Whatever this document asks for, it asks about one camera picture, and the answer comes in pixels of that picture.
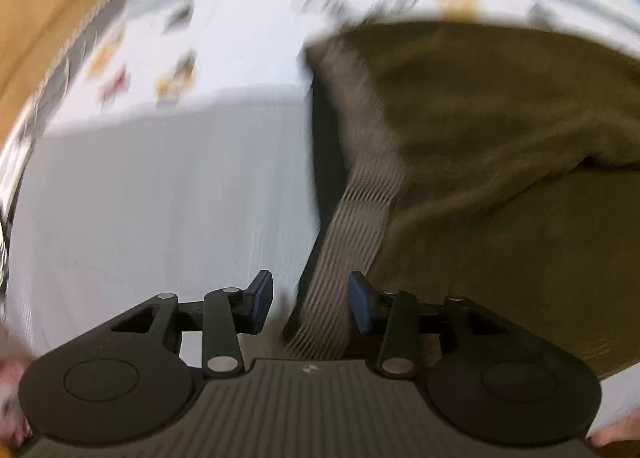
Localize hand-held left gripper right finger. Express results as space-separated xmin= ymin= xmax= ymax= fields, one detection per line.
xmin=347 ymin=271 xmax=546 ymax=380

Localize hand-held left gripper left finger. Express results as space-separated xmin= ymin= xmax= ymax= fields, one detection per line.
xmin=75 ymin=270 xmax=275 ymax=380

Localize olive corduroy pants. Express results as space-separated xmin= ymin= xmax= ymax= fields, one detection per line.
xmin=282 ymin=21 xmax=640 ymax=382

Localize white printed mat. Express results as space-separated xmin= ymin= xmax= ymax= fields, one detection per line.
xmin=0 ymin=0 xmax=640 ymax=444

